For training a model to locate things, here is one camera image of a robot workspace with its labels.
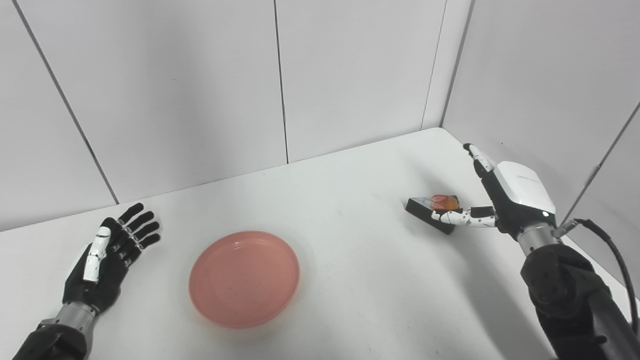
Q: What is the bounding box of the black snack packet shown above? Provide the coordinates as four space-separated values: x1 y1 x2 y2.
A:
405 194 461 235

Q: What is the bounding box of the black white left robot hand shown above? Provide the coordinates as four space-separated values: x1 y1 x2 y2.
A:
62 202 162 315

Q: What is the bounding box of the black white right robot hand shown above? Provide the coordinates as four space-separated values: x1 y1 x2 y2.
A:
431 143 557 242

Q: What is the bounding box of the pink round plate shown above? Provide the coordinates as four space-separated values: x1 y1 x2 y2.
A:
188 230 301 329

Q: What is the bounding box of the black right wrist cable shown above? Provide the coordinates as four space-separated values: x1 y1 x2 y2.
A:
552 218 640 336

